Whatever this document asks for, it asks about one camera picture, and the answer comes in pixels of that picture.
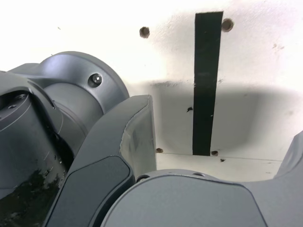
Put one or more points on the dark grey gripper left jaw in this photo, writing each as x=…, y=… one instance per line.
x=99, y=165

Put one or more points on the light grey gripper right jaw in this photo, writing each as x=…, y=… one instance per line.
x=189, y=203

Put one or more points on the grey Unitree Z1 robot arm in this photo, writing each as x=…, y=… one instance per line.
x=71, y=71

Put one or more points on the black tape strip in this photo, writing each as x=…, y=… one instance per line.
x=206, y=82

